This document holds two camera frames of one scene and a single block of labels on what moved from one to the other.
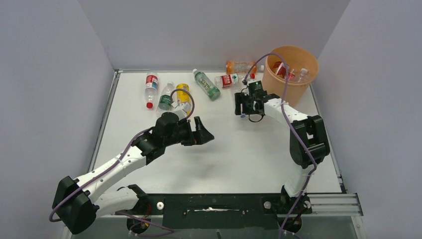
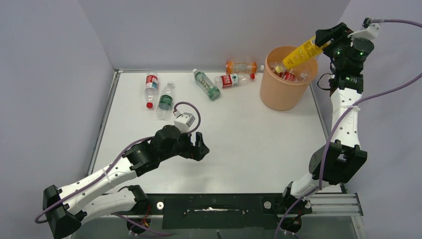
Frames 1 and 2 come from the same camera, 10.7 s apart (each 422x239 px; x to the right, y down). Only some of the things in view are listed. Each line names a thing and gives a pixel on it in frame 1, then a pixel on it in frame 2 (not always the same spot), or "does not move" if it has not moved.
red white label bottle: [151, 86] does not move
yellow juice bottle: [183, 96] -> [306, 51]
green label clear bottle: [208, 86] does not move
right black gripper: [241, 98] -> [337, 32]
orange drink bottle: [242, 67] does not move
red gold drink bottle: [279, 68] -> [288, 76]
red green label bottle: [227, 80] does not move
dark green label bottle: [164, 99] does not move
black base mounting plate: [221, 211] does not move
